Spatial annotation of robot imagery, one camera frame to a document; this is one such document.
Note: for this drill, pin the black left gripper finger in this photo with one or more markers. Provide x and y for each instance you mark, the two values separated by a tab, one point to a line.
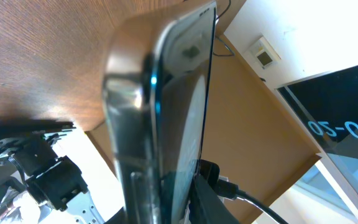
205	205

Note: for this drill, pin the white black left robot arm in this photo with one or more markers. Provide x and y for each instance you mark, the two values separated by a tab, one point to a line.
34	180

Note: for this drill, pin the dark glass door panel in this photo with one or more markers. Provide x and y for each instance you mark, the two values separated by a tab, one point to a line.
327	105

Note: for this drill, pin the white wall thermostat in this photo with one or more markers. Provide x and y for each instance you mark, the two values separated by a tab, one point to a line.
263	53

